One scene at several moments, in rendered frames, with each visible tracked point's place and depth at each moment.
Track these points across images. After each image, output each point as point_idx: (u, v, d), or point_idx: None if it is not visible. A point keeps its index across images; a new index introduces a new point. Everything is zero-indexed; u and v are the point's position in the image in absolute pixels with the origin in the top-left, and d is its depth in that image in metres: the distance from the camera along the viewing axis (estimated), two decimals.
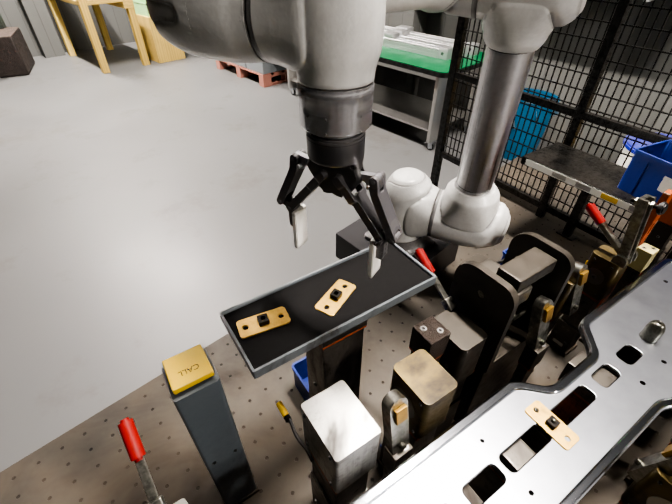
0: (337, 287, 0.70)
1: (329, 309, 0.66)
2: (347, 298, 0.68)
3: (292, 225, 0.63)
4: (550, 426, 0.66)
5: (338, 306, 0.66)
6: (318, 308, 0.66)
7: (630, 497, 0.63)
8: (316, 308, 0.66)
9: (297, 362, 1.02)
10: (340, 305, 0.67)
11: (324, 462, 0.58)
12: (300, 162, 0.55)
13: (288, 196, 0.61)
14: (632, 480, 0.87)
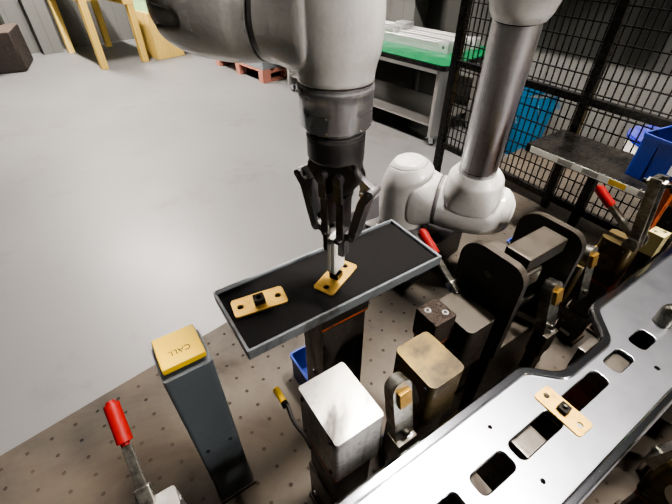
0: None
1: (329, 289, 0.63)
2: (347, 278, 0.65)
3: (326, 250, 0.62)
4: (561, 412, 0.63)
5: (338, 286, 0.63)
6: (317, 288, 0.63)
7: (647, 486, 0.59)
8: (315, 287, 0.63)
9: (296, 351, 0.98)
10: (340, 284, 0.63)
11: (324, 448, 0.55)
12: (305, 173, 0.55)
13: (323, 221, 0.60)
14: (644, 472, 0.83)
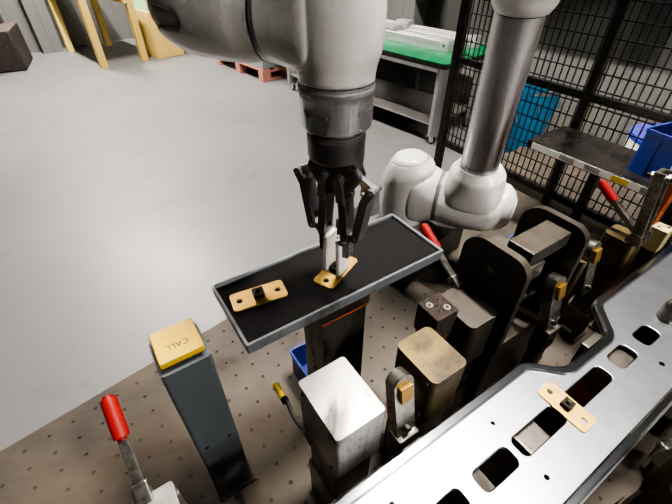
0: None
1: (329, 283, 0.62)
2: (348, 271, 0.64)
3: (322, 248, 0.62)
4: (565, 408, 0.62)
5: (338, 280, 0.62)
6: (317, 282, 0.62)
7: (652, 483, 0.58)
8: (315, 281, 0.62)
9: (296, 348, 0.97)
10: (340, 278, 0.63)
11: (324, 444, 0.54)
12: (305, 172, 0.55)
13: (319, 219, 0.60)
14: (647, 469, 0.82)
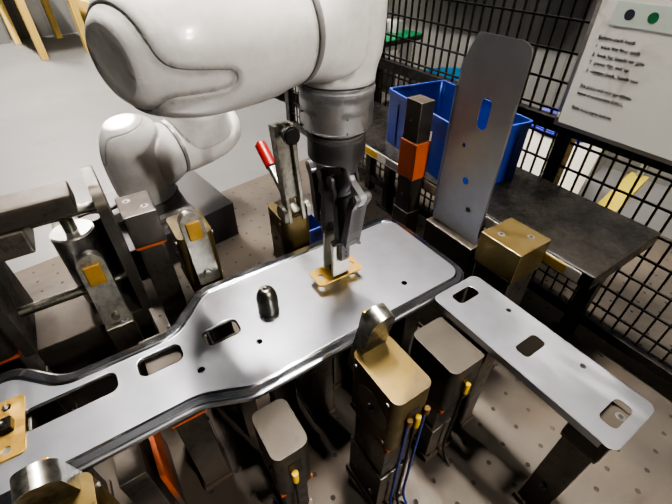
0: None
1: (321, 280, 0.62)
2: (346, 275, 0.63)
3: (325, 244, 0.63)
4: None
5: (331, 280, 0.62)
6: (311, 275, 0.63)
7: None
8: (310, 274, 0.63)
9: None
10: (334, 279, 0.63)
11: None
12: (315, 167, 0.56)
13: None
14: (276, 502, 0.65)
